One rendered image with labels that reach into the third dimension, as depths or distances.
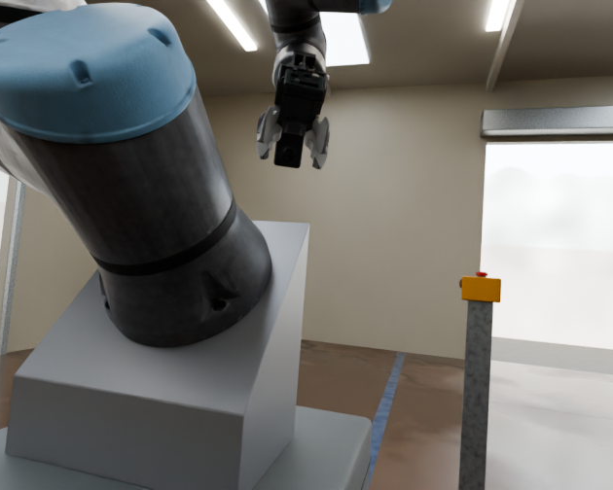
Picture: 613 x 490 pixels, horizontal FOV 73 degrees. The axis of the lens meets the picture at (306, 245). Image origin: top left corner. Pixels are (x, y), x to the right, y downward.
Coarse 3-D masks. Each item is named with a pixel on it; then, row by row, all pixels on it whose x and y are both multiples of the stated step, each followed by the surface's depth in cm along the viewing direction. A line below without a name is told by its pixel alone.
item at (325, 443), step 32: (320, 416) 59; (352, 416) 60; (0, 448) 43; (288, 448) 48; (320, 448) 49; (352, 448) 49; (0, 480) 37; (32, 480) 37; (64, 480) 38; (96, 480) 38; (288, 480) 41; (320, 480) 41; (352, 480) 44
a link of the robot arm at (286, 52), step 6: (288, 48) 69; (294, 48) 68; (300, 48) 68; (306, 48) 68; (312, 48) 69; (282, 54) 68; (288, 54) 67; (318, 54) 69; (276, 60) 69; (282, 60) 68; (288, 60) 68; (318, 60) 68; (324, 60) 72; (276, 66) 69; (318, 66) 68; (324, 66) 70; (276, 72) 69; (324, 72) 69; (276, 78) 70; (276, 84) 71
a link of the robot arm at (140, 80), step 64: (0, 64) 27; (64, 64) 27; (128, 64) 28; (0, 128) 33; (64, 128) 28; (128, 128) 29; (192, 128) 33; (64, 192) 32; (128, 192) 32; (192, 192) 35; (128, 256) 36
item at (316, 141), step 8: (328, 120) 57; (312, 128) 62; (320, 128) 59; (328, 128) 57; (312, 136) 61; (320, 136) 59; (312, 144) 60; (320, 144) 59; (312, 152) 60; (320, 152) 59; (320, 160) 58; (320, 168) 57
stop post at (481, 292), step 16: (464, 288) 139; (480, 288) 137; (496, 288) 135; (480, 304) 139; (480, 320) 138; (480, 336) 138; (480, 352) 137; (464, 368) 139; (480, 368) 137; (464, 384) 138; (480, 384) 137; (464, 400) 138; (480, 400) 136; (464, 416) 138; (480, 416) 136; (464, 432) 137; (480, 432) 135; (464, 448) 137; (480, 448) 135; (464, 464) 136; (480, 464) 135; (464, 480) 136; (480, 480) 134
